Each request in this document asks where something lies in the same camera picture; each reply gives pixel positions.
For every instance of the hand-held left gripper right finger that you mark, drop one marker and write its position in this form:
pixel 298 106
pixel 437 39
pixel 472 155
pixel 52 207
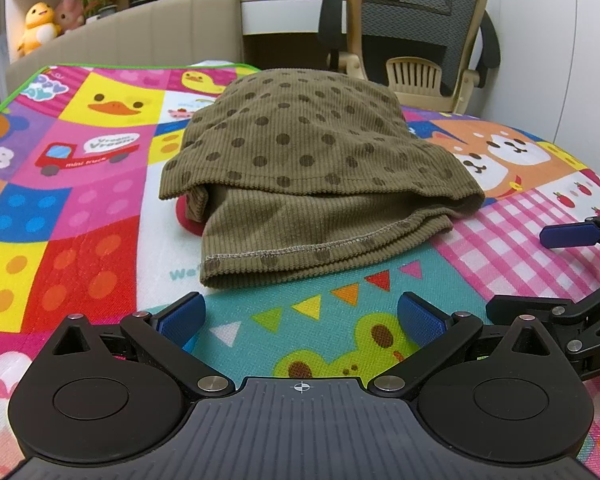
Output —
pixel 420 317

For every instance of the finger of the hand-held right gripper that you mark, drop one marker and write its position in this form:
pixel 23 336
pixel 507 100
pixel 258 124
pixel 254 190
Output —
pixel 570 235
pixel 525 306

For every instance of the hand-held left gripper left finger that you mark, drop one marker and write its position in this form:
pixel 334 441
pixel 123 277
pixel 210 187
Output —
pixel 182 317

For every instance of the olive dotted ribbed garment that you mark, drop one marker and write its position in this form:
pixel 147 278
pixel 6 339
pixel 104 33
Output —
pixel 305 160

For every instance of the colourful cartoon printed mat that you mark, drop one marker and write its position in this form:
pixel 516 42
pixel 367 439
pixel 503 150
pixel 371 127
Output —
pixel 80 240

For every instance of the beige black mesh office chair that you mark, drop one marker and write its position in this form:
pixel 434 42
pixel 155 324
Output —
pixel 415 10

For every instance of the beige padded headboard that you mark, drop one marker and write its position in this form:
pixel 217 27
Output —
pixel 130 35

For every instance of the white desk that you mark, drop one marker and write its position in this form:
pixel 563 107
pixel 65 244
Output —
pixel 280 12

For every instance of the yellow duck plush toy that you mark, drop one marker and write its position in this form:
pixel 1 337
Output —
pixel 37 27

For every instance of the pink plush toy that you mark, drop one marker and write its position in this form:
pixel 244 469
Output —
pixel 70 12

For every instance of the potted plant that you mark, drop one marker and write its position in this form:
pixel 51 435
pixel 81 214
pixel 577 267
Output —
pixel 102 0

